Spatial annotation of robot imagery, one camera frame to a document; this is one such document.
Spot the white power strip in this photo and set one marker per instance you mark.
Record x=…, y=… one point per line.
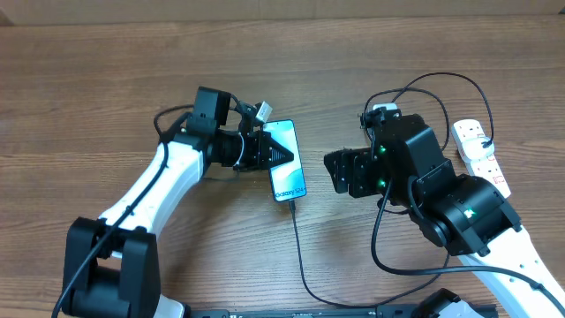
x=487, y=168

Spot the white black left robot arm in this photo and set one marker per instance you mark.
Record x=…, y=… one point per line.
x=111, y=263

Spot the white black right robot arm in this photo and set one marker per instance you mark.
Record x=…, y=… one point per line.
x=466, y=215

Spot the blue Galaxy smartphone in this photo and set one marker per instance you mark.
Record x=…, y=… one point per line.
x=287, y=180

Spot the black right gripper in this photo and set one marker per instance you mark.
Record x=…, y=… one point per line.
x=346, y=169

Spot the white charger plug adapter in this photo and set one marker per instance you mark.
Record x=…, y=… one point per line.
x=474, y=149

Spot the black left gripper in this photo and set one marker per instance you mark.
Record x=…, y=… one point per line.
x=260, y=141

